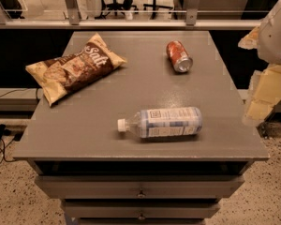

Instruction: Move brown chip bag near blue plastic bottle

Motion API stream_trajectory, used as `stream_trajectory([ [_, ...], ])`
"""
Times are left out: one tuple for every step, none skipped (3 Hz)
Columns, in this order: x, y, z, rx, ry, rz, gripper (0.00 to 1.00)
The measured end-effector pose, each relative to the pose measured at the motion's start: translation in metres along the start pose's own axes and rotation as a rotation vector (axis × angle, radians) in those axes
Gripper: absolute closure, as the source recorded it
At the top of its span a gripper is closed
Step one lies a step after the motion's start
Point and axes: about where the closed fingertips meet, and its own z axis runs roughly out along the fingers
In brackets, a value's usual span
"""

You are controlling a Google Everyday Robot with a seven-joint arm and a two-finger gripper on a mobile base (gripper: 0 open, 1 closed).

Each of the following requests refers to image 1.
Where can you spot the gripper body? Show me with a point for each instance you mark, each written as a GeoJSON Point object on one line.
{"type": "Point", "coordinates": [275, 40]}

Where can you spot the brown chip bag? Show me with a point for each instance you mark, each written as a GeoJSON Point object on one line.
{"type": "Point", "coordinates": [65, 75]}

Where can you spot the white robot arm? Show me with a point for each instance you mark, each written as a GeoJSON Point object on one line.
{"type": "Point", "coordinates": [270, 28]}

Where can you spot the blue plastic water bottle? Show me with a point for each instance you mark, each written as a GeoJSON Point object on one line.
{"type": "Point", "coordinates": [168, 122]}

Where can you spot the red soda can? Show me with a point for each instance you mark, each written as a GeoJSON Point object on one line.
{"type": "Point", "coordinates": [179, 58]}

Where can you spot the upper drawer knob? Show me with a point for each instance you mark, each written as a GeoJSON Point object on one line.
{"type": "Point", "coordinates": [141, 194]}

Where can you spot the drawer knob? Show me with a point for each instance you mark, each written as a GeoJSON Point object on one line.
{"type": "Point", "coordinates": [141, 217]}
{"type": "Point", "coordinates": [141, 194]}

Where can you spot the lower drawer knob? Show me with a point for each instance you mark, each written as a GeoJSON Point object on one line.
{"type": "Point", "coordinates": [141, 217]}

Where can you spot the grey drawer cabinet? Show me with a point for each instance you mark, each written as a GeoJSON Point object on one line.
{"type": "Point", "coordinates": [96, 171]}

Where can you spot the metal glass railing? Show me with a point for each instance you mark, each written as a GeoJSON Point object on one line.
{"type": "Point", "coordinates": [109, 15]}

